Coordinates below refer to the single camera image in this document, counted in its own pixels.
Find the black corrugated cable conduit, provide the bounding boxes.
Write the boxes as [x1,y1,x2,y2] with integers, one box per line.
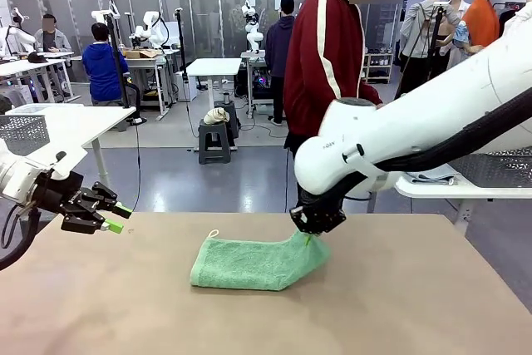
[338,87,532,202]

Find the flat cardboard box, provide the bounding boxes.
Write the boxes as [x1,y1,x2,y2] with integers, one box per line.
[124,49,161,60]

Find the dark hanging garments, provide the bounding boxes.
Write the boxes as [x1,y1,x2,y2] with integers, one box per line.
[497,2,519,28]

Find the dark plastic stool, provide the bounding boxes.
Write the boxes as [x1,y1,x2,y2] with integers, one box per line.
[214,99,241,140]

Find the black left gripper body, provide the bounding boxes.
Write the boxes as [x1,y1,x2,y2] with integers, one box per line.
[31,171,83,214]

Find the person in navy hoodie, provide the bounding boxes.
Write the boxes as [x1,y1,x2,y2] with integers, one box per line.
[264,0,297,126]

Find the dark grey plastic basket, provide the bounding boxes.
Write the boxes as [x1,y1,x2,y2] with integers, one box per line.
[451,153,532,189]
[0,115,51,156]

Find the black pole stand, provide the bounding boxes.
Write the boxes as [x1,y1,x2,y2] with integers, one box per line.
[103,0,145,126]
[174,7,189,81]

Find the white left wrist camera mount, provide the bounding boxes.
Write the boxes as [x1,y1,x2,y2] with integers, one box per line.
[39,150,70,181]

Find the person in grey jacket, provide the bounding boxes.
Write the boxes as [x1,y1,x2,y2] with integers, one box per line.
[33,13,74,81]

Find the figure in blue floral dress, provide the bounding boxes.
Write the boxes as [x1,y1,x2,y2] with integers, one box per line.
[446,0,473,69]

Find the grey plastic step stool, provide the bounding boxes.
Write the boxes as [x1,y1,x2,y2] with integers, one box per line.
[198,118,234,165]

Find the beige bundled cloth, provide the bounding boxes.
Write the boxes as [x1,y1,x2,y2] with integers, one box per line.
[202,107,231,126]

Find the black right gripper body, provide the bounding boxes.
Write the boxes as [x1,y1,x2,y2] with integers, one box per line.
[293,193,344,219]

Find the person in blue hoodie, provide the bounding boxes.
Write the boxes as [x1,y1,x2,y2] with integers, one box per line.
[81,22,142,126]

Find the mannequin in orange jacket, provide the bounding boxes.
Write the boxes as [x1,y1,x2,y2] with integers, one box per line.
[461,0,502,51]

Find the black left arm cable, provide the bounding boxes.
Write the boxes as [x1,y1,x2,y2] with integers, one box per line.
[0,200,42,271]

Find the pale blue folded cloth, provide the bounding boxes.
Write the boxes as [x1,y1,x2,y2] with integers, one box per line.
[409,163,458,186]

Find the green terry towel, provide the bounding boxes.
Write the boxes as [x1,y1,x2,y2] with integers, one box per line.
[190,229,333,292]

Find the person's right forearm red sleeve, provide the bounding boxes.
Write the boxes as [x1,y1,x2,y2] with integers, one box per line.
[359,80,384,107]

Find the white shoe rack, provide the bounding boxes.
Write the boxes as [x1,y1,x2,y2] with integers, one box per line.
[363,51,394,84]

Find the person in red jacket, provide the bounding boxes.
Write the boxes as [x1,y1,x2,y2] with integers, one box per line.
[283,0,411,206]

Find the black camera tripod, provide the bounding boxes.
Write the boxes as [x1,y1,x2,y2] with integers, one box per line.
[394,1,448,101]

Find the mannequin in grey cardigan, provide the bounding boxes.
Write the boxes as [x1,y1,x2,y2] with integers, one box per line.
[400,0,462,98]

